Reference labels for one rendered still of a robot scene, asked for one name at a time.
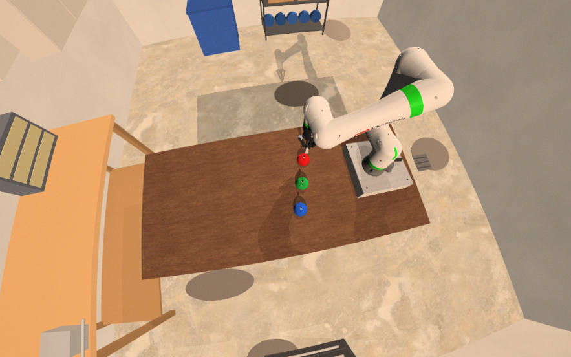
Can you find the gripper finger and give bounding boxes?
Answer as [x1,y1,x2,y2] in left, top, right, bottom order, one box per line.
[298,135,308,153]
[307,140,316,153]

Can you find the red bell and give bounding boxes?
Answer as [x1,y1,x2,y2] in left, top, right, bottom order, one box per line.
[297,153,310,166]

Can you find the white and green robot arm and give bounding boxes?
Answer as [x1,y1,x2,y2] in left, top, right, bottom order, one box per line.
[303,47,454,177]

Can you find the green bell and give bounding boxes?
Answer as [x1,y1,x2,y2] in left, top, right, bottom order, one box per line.
[296,177,308,190]

